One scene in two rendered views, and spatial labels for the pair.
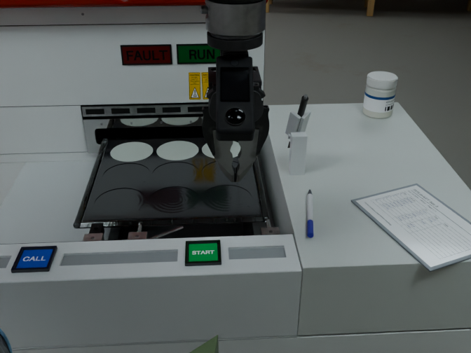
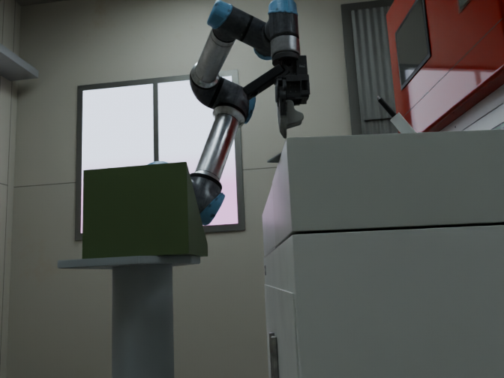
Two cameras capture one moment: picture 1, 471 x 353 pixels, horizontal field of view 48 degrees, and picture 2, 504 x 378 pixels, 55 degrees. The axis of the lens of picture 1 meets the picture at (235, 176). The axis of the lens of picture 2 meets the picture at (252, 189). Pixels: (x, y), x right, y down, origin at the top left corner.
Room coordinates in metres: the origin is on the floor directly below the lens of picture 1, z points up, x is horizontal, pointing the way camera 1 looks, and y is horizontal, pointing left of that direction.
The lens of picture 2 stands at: (0.61, -1.17, 0.76)
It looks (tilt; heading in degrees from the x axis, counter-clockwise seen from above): 10 degrees up; 92
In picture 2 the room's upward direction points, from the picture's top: 3 degrees counter-clockwise
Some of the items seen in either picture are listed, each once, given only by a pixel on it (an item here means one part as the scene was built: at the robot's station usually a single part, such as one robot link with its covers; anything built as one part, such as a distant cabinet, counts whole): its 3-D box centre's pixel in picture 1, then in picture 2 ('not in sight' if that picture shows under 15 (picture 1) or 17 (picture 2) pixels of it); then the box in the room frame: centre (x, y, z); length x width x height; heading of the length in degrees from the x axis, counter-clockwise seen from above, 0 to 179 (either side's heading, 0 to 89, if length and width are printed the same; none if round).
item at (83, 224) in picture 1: (172, 221); not in sight; (0.84, 0.12, 0.90); 0.38 x 0.01 x 0.01; 93
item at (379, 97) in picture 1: (379, 94); not in sight; (1.20, -0.34, 1.01); 0.07 x 0.07 x 0.10
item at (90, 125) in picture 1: (172, 133); not in sight; (1.23, 0.16, 0.89); 0.44 x 0.02 x 0.10; 93
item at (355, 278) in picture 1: (358, 193); (445, 193); (0.94, -0.26, 0.89); 0.62 x 0.35 x 0.14; 3
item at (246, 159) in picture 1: (245, 147); (291, 118); (0.68, -0.01, 1.14); 0.06 x 0.03 x 0.09; 3
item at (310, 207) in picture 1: (310, 211); not in sight; (0.77, -0.13, 0.97); 0.14 x 0.01 x 0.01; 174
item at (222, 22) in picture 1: (233, 16); (285, 51); (0.68, 0.00, 1.33); 0.08 x 0.08 x 0.05
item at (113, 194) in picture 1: (175, 174); not in sight; (1.02, 0.13, 0.90); 0.34 x 0.34 x 0.01; 3
